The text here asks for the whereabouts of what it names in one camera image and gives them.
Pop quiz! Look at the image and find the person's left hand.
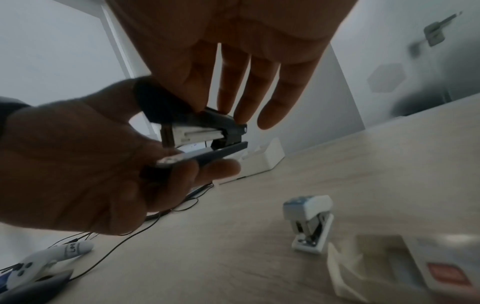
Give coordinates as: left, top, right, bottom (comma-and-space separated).
0, 78, 243, 237

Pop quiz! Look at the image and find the person's right hand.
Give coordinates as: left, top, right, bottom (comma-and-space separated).
104, 0, 358, 131

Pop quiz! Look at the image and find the black stapler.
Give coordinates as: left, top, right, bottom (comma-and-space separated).
133, 80, 250, 182

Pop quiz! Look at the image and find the small white red box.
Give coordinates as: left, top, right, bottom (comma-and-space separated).
325, 234, 480, 304

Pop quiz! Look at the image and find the white controller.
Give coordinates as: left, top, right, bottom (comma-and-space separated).
0, 239, 95, 294

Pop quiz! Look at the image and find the white organizer tray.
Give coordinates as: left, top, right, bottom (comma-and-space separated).
213, 137, 286, 185

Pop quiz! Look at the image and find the black oval pad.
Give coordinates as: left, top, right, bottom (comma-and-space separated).
0, 269, 74, 304

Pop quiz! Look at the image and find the hexagon glass sticker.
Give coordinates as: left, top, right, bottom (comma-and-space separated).
366, 61, 408, 93

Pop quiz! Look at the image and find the blue staple box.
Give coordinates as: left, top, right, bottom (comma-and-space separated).
282, 194, 335, 255

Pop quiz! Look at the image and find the black cable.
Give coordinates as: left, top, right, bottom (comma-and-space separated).
48, 181, 215, 281

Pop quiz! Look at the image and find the grey door handle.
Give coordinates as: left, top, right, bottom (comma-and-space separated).
408, 10, 464, 57

